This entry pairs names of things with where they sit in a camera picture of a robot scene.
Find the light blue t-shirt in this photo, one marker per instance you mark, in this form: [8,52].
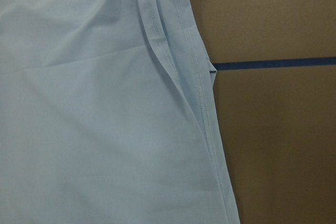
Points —
[108,115]

